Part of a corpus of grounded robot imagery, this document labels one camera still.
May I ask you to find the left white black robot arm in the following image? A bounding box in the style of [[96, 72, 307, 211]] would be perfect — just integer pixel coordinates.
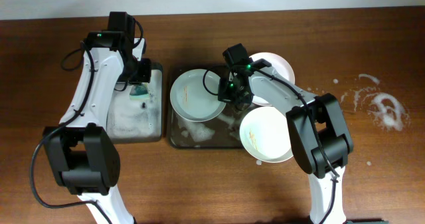
[[41, 31, 145, 223]]

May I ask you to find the pink-white plate with stain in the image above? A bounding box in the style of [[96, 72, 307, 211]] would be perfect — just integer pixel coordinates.
[[247, 52, 296, 108]]

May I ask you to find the green yellow sponge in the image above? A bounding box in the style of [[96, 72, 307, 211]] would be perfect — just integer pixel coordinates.
[[129, 84, 149, 100]]

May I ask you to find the cream plate with stain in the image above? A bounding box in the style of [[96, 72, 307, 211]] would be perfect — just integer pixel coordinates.
[[239, 106, 294, 163]]

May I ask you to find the grey-white plate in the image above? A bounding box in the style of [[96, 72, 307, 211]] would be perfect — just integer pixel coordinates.
[[170, 68, 226, 122]]

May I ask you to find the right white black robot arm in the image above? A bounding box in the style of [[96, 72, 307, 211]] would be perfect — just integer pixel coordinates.
[[218, 58, 353, 223]]

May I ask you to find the small soapy black tray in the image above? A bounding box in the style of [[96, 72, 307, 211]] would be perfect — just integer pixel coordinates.
[[106, 62, 163, 144]]

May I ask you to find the large dark foamy tray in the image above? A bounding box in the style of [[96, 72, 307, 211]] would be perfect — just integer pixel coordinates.
[[166, 64, 257, 149]]

